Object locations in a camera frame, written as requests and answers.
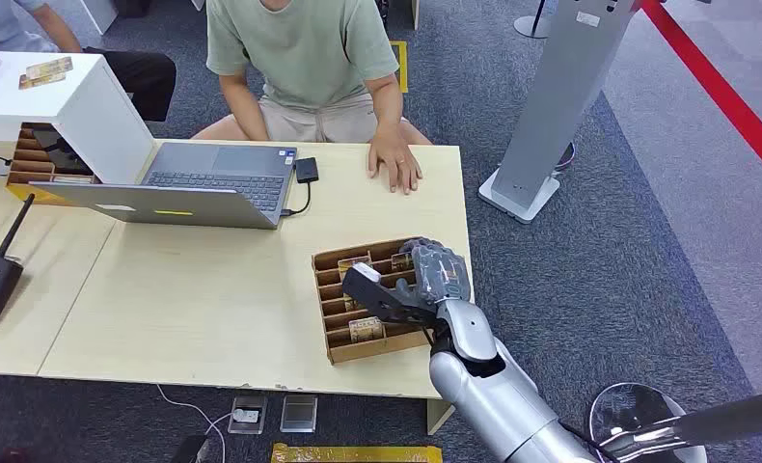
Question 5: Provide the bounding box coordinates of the chrome stanchion post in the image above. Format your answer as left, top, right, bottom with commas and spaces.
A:
587, 382, 762, 463

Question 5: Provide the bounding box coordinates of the grey kiosk stand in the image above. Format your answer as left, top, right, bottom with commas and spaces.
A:
477, 0, 644, 226

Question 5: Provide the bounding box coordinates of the grey floor socket box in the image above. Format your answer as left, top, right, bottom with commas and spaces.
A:
227, 395, 269, 436

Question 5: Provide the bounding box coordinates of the wooden slotted organizer in box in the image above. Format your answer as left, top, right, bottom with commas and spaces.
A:
5, 122, 101, 206

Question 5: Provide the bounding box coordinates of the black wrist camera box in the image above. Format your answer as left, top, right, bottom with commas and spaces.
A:
341, 261, 440, 328

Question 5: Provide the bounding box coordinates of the person's left hand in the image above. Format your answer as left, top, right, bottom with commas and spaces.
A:
366, 129, 424, 196

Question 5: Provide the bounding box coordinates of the patterned cards stack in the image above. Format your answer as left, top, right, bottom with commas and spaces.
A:
17, 56, 75, 92

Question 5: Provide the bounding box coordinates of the yellow floor marker tape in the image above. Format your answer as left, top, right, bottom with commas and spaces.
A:
390, 40, 410, 95

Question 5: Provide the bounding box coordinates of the black hub cable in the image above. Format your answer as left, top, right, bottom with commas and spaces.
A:
280, 181, 313, 219

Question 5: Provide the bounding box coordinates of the round stanchion base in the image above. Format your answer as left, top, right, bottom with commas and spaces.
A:
513, 0, 553, 41

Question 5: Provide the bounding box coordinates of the wooden table leg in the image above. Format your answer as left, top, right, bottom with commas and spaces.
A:
425, 398, 456, 436

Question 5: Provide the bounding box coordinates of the white floor cable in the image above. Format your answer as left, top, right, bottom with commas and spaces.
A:
156, 383, 229, 463

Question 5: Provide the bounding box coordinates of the black device in organizer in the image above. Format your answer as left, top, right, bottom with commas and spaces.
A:
31, 126, 95, 177

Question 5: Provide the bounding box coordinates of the white open box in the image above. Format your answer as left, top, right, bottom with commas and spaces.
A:
0, 50, 156, 187

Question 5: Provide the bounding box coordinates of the person at side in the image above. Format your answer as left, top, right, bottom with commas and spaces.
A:
0, 0, 178, 123

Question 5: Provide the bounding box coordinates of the yellow floor tape strip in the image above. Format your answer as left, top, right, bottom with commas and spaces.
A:
270, 442, 444, 463

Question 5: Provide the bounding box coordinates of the grey open laptop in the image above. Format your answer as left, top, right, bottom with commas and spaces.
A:
28, 141, 299, 231

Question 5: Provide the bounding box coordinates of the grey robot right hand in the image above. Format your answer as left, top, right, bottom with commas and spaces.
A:
395, 237, 473, 311

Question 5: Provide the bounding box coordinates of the grey floor cover plate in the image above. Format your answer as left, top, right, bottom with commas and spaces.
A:
280, 394, 319, 434

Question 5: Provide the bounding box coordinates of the wooden slotted card tray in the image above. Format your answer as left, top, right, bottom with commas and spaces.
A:
311, 236, 450, 367

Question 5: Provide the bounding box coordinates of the person seated at desk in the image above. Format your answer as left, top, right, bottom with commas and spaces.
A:
190, 0, 434, 196

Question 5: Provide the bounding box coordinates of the black usb hub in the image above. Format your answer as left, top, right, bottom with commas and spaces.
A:
293, 156, 321, 185

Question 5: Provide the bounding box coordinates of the red barrier belt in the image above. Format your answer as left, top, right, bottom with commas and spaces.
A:
639, 0, 762, 194

